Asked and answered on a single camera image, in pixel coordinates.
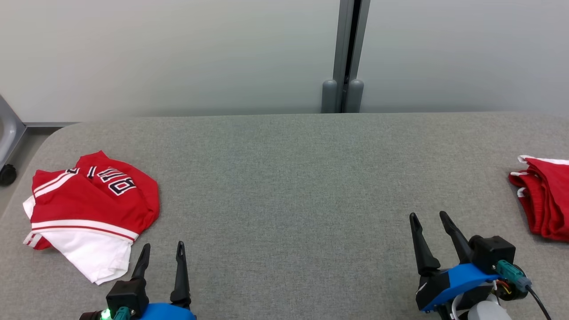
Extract red white jersey shirt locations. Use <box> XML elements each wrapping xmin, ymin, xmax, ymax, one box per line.
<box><xmin>23</xmin><ymin>151</ymin><xmax>160</xmax><ymax>285</ymax></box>

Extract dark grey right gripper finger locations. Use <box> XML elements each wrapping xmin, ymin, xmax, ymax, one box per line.
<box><xmin>439</xmin><ymin>211</ymin><xmax>473</xmax><ymax>263</ymax></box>
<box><xmin>409</xmin><ymin>212</ymin><xmax>441</xmax><ymax>277</ymax></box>

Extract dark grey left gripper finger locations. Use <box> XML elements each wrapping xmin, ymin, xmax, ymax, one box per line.
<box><xmin>170</xmin><ymin>241</ymin><xmax>192</xmax><ymax>307</ymax></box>
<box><xmin>131</xmin><ymin>243</ymin><xmax>151</xmax><ymax>280</ymax></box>

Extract right gripper body black blue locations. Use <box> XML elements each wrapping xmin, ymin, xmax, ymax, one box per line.
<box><xmin>416</xmin><ymin>236</ymin><xmax>516</xmax><ymax>312</ymax></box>

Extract grey fabric padded bench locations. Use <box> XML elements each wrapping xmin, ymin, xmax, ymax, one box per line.
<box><xmin>0</xmin><ymin>112</ymin><xmax>569</xmax><ymax>320</ymax></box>

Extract black caster wheel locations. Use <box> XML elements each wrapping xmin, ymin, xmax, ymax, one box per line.
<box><xmin>0</xmin><ymin>164</ymin><xmax>17</xmax><ymax>186</ymax></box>

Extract red white basketball shorts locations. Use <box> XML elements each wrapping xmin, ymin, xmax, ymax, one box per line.
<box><xmin>509</xmin><ymin>155</ymin><xmax>569</xmax><ymax>243</ymax></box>

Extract grey partition post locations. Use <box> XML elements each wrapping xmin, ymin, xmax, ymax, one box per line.
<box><xmin>321</xmin><ymin>0</ymin><xmax>371</xmax><ymax>114</ymax></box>

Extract left gripper body black blue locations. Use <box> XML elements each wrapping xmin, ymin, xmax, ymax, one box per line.
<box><xmin>106</xmin><ymin>279</ymin><xmax>197</xmax><ymax>320</ymax></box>

